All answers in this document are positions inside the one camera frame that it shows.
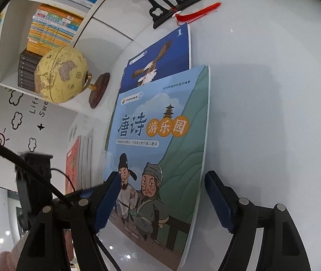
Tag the red tassel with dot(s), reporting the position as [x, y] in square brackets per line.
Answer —
[200, 12]

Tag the neat stack of sorted books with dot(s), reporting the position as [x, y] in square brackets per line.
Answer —
[74, 161]

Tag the black carved fan stand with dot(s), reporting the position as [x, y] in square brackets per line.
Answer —
[166, 8]

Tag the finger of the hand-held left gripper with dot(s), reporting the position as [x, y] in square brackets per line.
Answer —
[72, 196]

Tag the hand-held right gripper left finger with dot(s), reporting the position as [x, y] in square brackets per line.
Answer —
[108, 203]

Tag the pale blue two men book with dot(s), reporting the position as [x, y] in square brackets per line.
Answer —
[154, 146]

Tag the set of dark grey books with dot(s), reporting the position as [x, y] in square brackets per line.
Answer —
[27, 67]

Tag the blue book with eagle cover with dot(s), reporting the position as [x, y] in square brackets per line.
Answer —
[163, 53]

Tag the yellow desk globe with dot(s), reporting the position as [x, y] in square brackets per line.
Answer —
[58, 73]

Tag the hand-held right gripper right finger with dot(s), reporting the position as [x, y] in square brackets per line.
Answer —
[221, 203]

